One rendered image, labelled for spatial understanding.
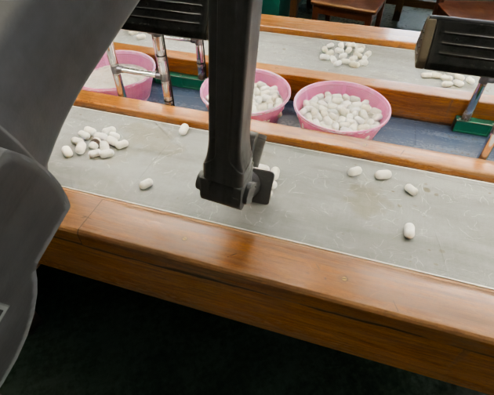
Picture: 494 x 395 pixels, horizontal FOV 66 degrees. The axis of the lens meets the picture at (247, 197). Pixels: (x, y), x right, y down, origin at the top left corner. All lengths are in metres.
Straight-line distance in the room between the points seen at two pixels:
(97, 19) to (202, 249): 0.57
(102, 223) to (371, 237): 0.53
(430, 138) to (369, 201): 0.42
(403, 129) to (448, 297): 0.63
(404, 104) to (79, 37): 1.14
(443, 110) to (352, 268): 0.70
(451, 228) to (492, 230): 0.08
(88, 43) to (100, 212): 0.66
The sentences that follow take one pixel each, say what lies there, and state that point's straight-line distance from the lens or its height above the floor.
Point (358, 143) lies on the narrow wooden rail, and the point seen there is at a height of 0.76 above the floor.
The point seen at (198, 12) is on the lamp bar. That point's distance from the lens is 0.76.
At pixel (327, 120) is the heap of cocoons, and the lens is 1.08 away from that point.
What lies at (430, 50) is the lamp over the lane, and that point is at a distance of 0.71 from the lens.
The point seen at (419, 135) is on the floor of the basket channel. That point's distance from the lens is 1.23.
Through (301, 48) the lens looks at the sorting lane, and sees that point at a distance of 1.49.
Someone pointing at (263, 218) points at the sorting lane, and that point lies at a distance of 0.79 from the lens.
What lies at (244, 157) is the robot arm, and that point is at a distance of 0.53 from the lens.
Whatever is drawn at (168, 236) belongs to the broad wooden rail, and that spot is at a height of 0.76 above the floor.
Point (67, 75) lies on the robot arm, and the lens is 0.18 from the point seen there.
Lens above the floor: 1.33
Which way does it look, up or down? 45 degrees down
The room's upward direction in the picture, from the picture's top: straight up
